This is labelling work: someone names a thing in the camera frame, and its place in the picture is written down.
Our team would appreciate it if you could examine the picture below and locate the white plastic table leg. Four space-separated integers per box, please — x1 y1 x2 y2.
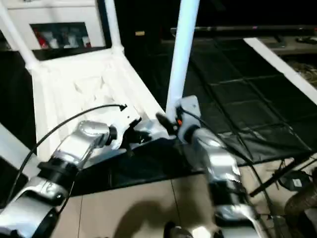
165 0 201 119
0 123 38 179
104 0 123 54
0 2 38 70

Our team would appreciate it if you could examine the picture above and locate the white plastic table top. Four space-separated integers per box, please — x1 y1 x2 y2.
27 46 179 174

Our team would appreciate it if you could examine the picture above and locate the black work mat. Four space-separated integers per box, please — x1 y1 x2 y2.
0 37 317 199

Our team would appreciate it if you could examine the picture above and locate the dark right robot foot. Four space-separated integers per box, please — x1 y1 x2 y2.
163 220 194 238

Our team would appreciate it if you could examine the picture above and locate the dark blue black cabinet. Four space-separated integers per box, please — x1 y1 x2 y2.
108 0 174 58

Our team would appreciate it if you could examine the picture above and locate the black metal stand bar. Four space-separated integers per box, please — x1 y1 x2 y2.
249 156 317 198

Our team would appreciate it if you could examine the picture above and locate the white board strip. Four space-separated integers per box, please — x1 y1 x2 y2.
244 37 317 105

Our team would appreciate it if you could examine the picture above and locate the red white package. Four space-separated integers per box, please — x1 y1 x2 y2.
39 32 49 49

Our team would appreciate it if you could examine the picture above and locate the grey black device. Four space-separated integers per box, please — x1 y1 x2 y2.
278 170 313 191

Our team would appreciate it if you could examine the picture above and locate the black television screen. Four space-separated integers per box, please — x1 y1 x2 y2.
170 0 317 33

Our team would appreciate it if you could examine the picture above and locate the white glass-door cabinet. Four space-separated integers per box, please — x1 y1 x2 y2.
0 0 112 54

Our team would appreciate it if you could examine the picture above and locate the brown television bench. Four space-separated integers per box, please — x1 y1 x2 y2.
260 32 317 55

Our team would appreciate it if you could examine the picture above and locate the brown woven basket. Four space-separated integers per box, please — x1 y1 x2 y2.
283 183 317 238

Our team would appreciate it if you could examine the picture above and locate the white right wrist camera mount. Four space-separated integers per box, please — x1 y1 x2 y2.
176 95 201 144

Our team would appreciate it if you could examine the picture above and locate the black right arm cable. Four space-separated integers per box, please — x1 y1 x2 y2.
182 109 280 238

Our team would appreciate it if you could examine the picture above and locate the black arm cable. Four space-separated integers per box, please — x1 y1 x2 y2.
182 109 280 238
4 103 128 206

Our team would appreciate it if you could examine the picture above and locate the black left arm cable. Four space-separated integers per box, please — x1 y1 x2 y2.
4 103 128 206

